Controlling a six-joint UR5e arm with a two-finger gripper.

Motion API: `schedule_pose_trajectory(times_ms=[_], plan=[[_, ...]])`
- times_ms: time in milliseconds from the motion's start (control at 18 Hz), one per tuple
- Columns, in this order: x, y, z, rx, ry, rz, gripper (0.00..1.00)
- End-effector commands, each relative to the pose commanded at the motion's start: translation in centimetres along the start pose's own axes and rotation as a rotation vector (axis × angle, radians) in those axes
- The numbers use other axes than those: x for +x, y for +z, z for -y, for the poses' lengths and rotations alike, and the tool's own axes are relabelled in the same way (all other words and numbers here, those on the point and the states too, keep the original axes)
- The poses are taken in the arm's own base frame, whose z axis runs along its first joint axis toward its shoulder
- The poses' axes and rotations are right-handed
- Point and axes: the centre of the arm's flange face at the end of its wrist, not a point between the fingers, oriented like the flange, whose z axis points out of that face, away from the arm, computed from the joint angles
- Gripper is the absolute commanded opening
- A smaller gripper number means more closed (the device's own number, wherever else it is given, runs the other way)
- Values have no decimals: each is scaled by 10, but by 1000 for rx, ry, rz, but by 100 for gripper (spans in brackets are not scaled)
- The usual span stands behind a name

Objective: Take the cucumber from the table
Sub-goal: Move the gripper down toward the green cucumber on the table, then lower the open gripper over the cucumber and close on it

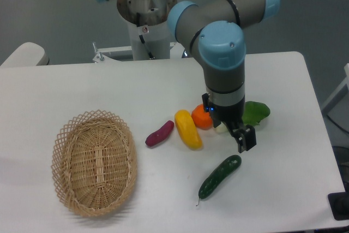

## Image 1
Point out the orange round fruit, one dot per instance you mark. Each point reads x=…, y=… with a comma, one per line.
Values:
x=201, y=118

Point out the green leafy bok choy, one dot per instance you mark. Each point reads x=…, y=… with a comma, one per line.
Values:
x=253, y=113

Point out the white chair armrest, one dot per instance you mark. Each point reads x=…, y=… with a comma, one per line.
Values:
x=27, y=55

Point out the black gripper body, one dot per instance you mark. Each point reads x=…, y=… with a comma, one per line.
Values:
x=230, y=116

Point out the woven wicker basket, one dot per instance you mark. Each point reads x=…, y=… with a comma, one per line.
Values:
x=94, y=163

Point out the black device at table edge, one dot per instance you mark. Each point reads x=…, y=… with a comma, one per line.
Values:
x=339, y=205

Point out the purple sweet potato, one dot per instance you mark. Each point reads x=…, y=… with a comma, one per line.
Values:
x=160, y=135

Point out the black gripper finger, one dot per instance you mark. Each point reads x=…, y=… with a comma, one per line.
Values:
x=240, y=139
x=250, y=137

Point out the yellow bell pepper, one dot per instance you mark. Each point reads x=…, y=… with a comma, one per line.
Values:
x=187, y=130

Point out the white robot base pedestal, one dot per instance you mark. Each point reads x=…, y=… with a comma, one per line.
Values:
x=149, y=34

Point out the white furniture at right edge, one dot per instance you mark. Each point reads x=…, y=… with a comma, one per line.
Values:
x=338, y=94

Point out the dark green cucumber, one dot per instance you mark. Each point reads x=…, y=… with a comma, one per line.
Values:
x=218, y=175

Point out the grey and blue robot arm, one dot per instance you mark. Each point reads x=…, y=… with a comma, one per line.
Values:
x=213, y=35

